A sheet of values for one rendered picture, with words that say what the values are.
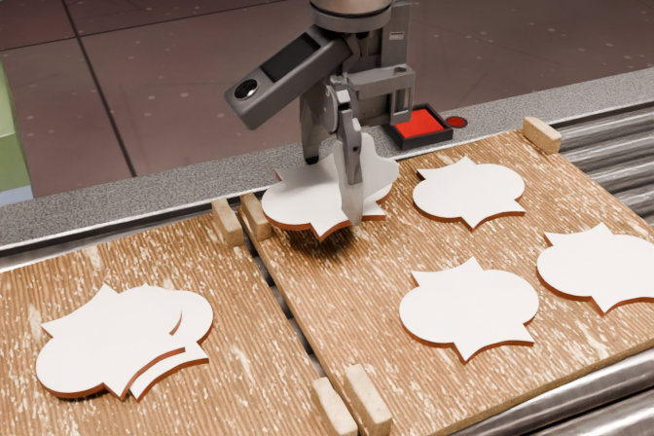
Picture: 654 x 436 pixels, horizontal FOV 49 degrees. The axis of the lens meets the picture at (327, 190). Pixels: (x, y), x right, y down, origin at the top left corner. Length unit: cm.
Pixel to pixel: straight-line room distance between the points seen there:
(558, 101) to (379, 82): 51
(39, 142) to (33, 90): 41
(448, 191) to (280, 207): 22
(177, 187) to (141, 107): 202
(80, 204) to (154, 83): 220
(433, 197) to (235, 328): 28
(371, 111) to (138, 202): 34
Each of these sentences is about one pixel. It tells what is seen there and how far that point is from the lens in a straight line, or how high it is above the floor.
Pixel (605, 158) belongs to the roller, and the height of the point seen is 91.
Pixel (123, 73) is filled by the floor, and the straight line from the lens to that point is 319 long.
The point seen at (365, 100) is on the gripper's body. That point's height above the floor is 112.
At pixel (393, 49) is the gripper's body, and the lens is 66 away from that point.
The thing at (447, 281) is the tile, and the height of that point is 95.
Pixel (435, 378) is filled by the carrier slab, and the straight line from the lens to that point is 66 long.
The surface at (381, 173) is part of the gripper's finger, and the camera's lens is 68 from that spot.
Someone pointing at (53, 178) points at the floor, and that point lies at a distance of 261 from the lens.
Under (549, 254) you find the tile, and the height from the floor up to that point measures 95.
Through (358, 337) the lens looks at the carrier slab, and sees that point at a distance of 68.
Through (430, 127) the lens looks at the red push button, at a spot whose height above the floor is 93.
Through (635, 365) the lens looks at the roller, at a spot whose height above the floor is 92.
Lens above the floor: 145
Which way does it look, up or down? 38 degrees down
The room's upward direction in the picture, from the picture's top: straight up
